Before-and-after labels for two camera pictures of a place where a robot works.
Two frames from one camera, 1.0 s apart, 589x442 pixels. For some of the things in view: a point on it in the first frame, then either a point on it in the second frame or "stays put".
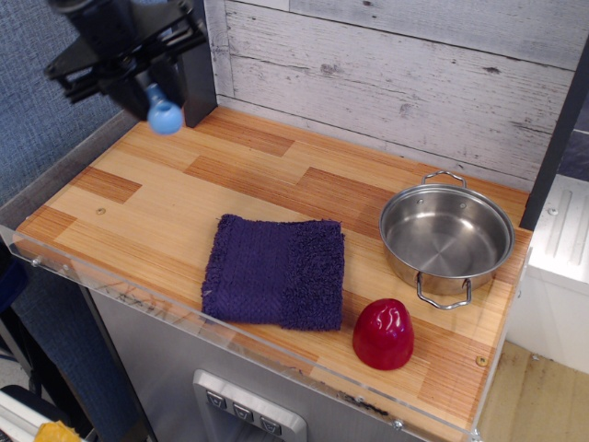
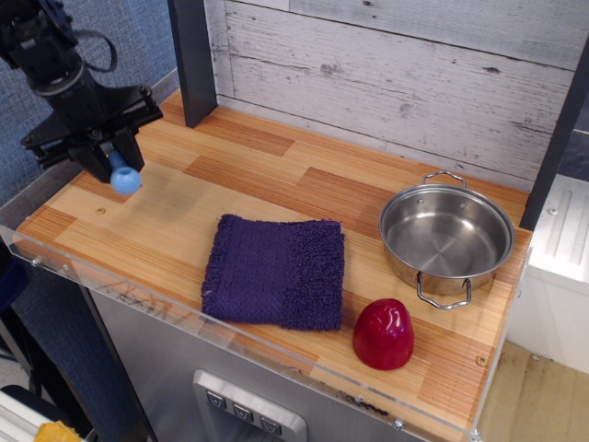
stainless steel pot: [447, 236] stays put
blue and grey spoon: [164, 117] to [123, 180]
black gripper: [128, 34] to [88, 117]
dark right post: [560, 143] stays put
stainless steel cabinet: [159, 357] stays put
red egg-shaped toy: [384, 334] stays put
